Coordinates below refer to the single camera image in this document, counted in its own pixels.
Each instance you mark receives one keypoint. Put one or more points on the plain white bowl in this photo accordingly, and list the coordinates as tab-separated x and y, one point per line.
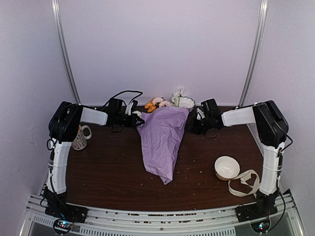
226	168

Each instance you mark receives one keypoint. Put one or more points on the scalloped white bowl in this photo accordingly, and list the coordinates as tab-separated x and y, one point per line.
187	103

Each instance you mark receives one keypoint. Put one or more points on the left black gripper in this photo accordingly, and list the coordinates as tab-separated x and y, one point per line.
133	121

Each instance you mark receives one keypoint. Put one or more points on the aluminium frame post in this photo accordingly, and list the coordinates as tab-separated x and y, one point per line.
261	23
64	52

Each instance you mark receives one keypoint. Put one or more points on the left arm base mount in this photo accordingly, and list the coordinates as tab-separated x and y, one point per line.
65	220

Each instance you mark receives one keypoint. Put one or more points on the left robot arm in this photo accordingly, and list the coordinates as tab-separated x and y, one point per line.
64	126

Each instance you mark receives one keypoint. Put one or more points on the front aluminium rail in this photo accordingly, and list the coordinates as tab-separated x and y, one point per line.
209	222

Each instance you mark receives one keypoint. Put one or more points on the purple pink wrapping paper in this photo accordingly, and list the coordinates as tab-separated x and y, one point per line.
161	136

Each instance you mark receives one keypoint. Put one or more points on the left aluminium frame post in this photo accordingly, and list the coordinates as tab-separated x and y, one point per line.
64	52

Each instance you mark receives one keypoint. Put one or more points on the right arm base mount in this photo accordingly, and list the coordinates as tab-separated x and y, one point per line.
256	216

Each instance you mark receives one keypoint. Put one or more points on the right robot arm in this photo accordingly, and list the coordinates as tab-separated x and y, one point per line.
272	130

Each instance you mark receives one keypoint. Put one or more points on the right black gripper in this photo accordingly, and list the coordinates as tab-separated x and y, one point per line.
193	127

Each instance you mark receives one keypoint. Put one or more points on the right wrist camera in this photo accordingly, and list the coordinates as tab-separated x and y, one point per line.
199	114

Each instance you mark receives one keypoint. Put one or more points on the beige ribbon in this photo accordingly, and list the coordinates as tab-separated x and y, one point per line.
244	177

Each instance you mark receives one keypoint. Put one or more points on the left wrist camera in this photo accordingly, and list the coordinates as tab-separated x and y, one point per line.
131	107

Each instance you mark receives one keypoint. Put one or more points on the patterned mug yellow inside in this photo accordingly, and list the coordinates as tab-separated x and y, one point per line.
84	134

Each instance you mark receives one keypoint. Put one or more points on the right aluminium frame post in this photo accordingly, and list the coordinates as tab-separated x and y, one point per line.
261	23

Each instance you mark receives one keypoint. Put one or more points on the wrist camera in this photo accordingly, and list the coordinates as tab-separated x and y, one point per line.
199	114
131	107

